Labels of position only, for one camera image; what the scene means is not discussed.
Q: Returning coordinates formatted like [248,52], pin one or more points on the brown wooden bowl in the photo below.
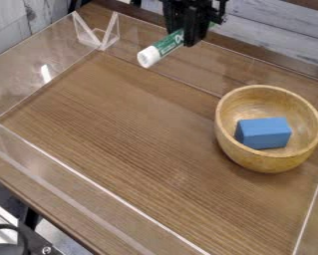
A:
[262,101]

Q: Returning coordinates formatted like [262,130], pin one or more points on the blue rectangular block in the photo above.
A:
[264,133]

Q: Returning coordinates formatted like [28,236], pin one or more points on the clear acrylic corner bracket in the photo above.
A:
[98,38]

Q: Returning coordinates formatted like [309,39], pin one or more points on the black metal table frame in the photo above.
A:
[31,243]

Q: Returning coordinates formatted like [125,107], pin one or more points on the green Expo marker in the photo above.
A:
[159,49]

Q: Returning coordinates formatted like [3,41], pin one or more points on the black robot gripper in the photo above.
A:
[191,14]

